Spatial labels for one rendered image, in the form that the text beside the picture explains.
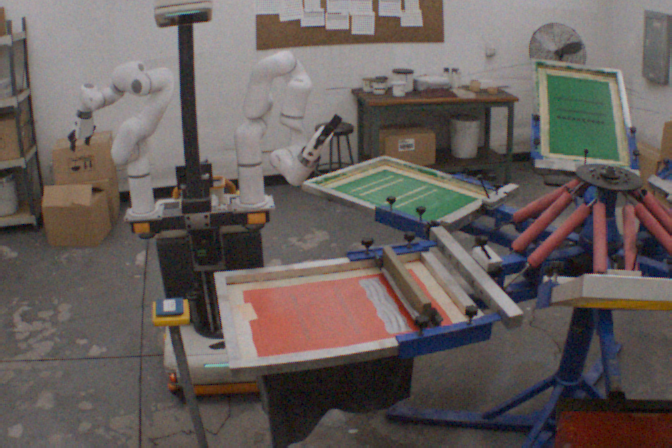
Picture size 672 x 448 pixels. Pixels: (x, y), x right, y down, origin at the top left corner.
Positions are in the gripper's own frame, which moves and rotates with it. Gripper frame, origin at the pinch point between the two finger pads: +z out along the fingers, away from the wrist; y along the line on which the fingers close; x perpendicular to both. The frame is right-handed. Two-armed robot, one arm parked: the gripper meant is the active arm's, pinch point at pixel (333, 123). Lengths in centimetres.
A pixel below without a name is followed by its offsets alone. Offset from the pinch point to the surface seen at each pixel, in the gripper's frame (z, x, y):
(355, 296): -30, 40, -30
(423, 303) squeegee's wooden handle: -5, 53, -45
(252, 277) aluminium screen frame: -50, 9, -31
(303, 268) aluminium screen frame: -41, 21, -22
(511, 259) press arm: 4, 77, -8
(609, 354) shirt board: 22, 112, -47
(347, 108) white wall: -158, -8, 330
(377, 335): -20, 48, -51
